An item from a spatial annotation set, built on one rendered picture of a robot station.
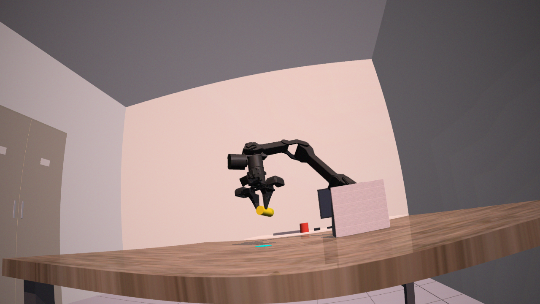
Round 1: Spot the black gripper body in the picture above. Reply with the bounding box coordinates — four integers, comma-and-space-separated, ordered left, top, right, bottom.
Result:
235, 167, 285, 198

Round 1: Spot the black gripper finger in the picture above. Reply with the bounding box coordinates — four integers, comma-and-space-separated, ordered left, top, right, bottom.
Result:
244, 193, 259, 209
260, 187, 275, 209

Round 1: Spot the yellow cylinder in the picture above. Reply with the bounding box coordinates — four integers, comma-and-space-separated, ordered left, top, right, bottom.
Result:
256, 206, 274, 217

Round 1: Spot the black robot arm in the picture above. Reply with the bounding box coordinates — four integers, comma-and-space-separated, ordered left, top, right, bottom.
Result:
227, 139, 356, 190

